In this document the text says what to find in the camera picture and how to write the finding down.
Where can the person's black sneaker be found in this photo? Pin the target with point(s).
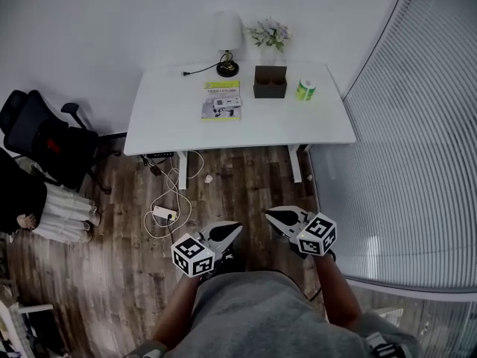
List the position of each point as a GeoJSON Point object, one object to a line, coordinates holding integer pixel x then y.
{"type": "Point", "coordinates": [232, 261]}

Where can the yellow-green grey book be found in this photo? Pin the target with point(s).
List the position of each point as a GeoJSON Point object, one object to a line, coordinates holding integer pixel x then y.
{"type": "Point", "coordinates": [221, 85]}

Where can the person's right forearm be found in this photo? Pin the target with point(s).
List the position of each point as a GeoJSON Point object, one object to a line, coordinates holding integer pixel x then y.
{"type": "Point", "coordinates": [337, 293]}

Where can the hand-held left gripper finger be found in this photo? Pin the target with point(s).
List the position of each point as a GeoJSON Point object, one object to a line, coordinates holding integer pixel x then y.
{"type": "Point", "coordinates": [212, 228]}
{"type": "Point", "coordinates": [229, 241]}

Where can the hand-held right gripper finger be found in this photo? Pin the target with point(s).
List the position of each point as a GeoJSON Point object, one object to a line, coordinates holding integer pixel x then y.
{"type": "Point", "coordinates": [285, 229]}
{"type": "Point", "coordinates": [290, 212]}

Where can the black power adapter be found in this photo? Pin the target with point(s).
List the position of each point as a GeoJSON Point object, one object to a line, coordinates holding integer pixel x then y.
{"type": "Point", "coordinates": [154, 170]}

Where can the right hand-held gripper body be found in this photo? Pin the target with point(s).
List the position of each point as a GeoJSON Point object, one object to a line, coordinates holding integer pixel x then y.
{"type": "Point", "coordinates": [316, 235]}

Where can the black office chair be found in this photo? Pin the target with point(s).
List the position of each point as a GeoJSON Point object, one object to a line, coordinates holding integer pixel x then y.
{"type": "Point", "coordinates": [22, 125]}

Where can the white shade table lamp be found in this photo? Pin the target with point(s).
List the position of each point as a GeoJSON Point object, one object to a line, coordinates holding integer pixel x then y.
{"type": "Point", "coordinates": [228, 28]}

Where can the red item on chair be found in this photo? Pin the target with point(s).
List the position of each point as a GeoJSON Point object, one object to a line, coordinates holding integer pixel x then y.
{"type": "Point", "coordinates": [53, 145]}

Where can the white desk leg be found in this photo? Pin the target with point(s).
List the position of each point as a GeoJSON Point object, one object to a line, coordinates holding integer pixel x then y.
{"type": "Point", "coordinates": [183, 170]}
{"type": "Point", "coordinates": [296, 166]}

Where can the person's left forearm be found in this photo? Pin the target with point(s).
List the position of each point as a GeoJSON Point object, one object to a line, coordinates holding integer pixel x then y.
{"type": "Point", "coordinates": [175, 308]}

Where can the dark brown wooden box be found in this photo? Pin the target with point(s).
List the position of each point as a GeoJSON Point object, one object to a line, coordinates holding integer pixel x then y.
{"type": "Point", "coordinates": [270, 91]}

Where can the person's grey shirt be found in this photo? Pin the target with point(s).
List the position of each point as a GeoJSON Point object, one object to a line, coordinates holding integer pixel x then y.
{"type": "Point", "coordinates": [261, 311]}

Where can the flower bouquet in white vase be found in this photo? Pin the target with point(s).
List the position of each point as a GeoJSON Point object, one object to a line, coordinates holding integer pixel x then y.
{"type": "Point", "coordinates": [270, 32]}

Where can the white venetian blinds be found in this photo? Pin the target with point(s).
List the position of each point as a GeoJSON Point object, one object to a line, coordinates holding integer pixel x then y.
{"type": "Point", "coordinates": [410, 162]}

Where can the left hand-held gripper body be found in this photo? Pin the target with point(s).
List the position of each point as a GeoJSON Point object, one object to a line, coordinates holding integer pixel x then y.
{"type": "Point", "coordinates": [194, 256]}

